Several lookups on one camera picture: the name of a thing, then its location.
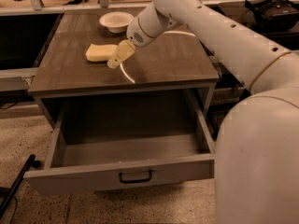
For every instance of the white bowl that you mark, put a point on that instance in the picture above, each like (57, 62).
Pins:
(116, 22)

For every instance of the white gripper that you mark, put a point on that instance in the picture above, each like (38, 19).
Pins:
(135, 32)

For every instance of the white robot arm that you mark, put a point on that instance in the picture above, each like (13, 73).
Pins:
(257, 148)

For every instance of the black VR headset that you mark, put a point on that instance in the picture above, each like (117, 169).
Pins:
(274, 15)

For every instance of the yellow sponge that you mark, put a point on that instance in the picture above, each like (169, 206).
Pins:
(99, 53)

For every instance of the black drawer handle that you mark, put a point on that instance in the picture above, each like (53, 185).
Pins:
(135, 177)

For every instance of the black stand leg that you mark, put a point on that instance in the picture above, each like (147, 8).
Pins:
(8, 193)

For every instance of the open grey top drawer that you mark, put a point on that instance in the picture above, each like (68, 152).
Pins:
(97, 137)

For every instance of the grey cabinet with brown top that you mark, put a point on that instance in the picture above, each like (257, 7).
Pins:
(175, 60)

